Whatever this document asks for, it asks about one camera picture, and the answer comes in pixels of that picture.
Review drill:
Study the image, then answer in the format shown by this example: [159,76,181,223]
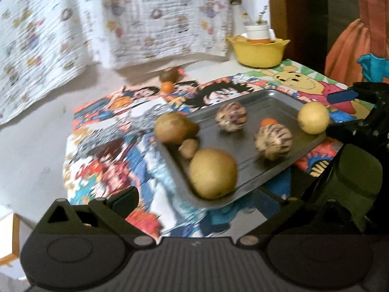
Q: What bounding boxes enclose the orange fabric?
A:
[325,0,389,87]

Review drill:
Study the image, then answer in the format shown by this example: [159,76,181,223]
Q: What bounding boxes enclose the colourful cartoon printed cloth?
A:
[62,66,344,239]

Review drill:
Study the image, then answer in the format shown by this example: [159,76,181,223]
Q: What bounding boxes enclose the striped pepino melon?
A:
[215,101,248,133]
[255,123,294,161]

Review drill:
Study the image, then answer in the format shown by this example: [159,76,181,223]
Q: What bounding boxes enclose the grey metal tray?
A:
[155,90,330,209]

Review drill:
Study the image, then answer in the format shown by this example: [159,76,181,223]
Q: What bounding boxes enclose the kiwi with sticker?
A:
[160,66,180,82]

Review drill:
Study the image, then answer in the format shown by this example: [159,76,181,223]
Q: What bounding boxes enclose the yellow round pear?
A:
[189,147,238,200]

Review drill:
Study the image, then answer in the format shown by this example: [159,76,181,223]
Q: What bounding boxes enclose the brown pear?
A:
[153,112,200,144]

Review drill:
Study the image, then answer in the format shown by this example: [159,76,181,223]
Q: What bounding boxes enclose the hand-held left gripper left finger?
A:
[32,186,154,247]

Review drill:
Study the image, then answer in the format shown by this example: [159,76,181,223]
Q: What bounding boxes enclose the small brown round fruit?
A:
[178,138,199,159]

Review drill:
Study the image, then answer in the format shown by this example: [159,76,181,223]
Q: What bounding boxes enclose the white cartoon printed blanket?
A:
[0,0,234,125]

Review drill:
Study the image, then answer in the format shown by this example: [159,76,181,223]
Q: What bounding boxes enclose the white cup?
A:
[244,24,275,41]

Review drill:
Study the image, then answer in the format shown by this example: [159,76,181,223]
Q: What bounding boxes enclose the white box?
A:
[0,205,34,292]

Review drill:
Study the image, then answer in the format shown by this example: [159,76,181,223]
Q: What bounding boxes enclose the yellow lemon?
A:
[297,101,330,135]

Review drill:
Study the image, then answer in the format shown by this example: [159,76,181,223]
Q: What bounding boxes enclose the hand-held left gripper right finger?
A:
[239,187,362,247]

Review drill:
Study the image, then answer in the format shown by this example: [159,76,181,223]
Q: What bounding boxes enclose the blue cloth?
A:
[357,53,389,82]

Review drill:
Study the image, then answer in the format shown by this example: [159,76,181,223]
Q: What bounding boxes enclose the yellow bear printed cloth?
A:
[246,59,376,120]

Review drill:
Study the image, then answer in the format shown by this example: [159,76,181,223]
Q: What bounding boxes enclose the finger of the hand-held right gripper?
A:
[326,106,389,146]
[327,83,389,107]

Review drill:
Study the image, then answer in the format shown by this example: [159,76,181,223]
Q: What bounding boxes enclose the brown wooden door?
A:
[267,0,329,73]

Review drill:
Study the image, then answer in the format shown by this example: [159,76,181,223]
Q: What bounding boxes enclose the small dried plant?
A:
[255,5,269,25]

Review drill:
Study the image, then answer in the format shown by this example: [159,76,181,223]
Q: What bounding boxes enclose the yellow flower-shaped bowl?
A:
[226,36,290,68]

